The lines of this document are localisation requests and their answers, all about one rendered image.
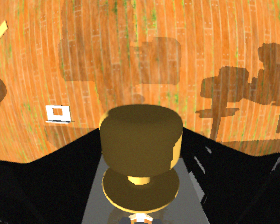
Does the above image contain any brass door knob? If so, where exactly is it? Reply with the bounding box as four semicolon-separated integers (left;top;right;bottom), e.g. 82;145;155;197
99;104;183;224

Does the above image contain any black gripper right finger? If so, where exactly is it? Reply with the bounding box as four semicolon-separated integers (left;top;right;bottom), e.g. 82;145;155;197
180;127;280;224

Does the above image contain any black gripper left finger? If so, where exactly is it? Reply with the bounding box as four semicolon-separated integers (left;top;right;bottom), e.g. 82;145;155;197
0;128;102;224

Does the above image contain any tan flat rectangular plate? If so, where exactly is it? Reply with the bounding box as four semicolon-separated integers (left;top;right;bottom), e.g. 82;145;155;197
0;20;8;38

